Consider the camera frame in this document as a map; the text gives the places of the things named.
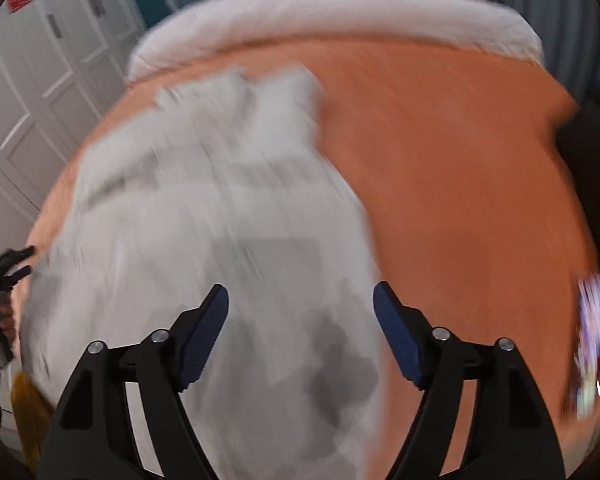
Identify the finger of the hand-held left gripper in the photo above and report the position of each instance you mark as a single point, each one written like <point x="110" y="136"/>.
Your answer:
<point x="21" y="273"/>
<point x="15" y="255"/>

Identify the person's left hand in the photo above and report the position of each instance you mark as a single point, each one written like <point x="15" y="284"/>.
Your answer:
<point x="9" y="325"/>

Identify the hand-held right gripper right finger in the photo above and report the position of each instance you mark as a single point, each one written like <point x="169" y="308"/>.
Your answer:
<point x="395" y="330"/>

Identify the grey curtain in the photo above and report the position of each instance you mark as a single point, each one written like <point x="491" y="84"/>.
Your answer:
<point x="570" y="20"/>

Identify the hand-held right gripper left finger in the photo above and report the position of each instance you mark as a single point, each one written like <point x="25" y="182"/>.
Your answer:
<point x="207" y="330"/>

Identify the colourful printed cloth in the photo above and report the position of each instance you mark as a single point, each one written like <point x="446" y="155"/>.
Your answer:
<point x="592" y="330"/>

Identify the pale pink duvet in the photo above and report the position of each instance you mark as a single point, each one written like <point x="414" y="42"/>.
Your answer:
<point x="330" y="15"/>

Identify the orange bed cover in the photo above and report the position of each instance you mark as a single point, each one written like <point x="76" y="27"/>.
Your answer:
<point x="455" y="185"/>

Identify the beige duvet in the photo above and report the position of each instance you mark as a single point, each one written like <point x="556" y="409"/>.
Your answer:
<point x="205" y="200"/>

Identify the white panelled wardrobe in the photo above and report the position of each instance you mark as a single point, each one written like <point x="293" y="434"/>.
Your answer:
<point x="40" y="85"/>

